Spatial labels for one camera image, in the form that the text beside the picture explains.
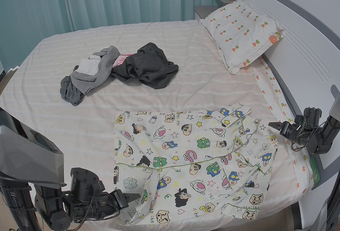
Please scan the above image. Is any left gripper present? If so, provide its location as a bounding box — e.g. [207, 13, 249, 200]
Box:
[105, 189, 130, 212]

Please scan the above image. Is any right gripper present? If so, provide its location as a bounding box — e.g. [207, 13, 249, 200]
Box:
[279, 122, 303, 144]

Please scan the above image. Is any white printed pyjama top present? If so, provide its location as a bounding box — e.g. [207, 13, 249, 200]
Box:
[113, 104, 278, 226]

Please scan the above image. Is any bed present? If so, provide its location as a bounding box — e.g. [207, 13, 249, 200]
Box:
[0, 0, 340, 231]

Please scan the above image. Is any white printed pillow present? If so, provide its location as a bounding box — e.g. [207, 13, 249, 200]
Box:
[199, 0, 285, 75]

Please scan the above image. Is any dark grey garment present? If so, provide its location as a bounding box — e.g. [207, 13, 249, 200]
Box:
[60, 76, 86, 106]

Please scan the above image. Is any light grey garment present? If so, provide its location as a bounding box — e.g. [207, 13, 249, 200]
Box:
[70, 46, 122, 95]

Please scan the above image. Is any pink garment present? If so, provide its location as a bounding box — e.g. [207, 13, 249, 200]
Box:
[113, 54, 133, 68]

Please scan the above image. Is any black garment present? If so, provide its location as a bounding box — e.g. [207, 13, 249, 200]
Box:
[111, 42, 179, 90]

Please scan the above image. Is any grey bedside table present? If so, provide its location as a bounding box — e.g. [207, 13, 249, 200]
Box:
[195, 0, 236, 21]

